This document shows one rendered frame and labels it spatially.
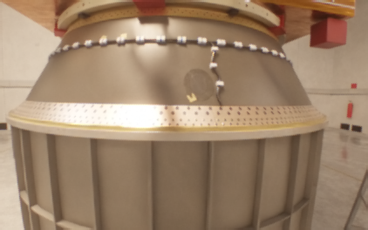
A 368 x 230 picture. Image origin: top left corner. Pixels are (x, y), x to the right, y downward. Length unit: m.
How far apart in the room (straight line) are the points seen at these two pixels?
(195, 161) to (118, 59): 0.47
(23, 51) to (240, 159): 7.44
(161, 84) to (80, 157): 0.37
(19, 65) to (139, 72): 7.11
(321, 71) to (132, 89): 8.97
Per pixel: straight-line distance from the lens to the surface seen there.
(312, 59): 9.06
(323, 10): 1.34
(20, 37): 7.83
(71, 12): 1.15
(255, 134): 0.61
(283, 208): 0.94
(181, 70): 0.68
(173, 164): 0.60
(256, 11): 1.04
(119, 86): 0.68
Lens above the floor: 1.27
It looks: 6 degrees down
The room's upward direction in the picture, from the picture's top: 1 degrees clockwise
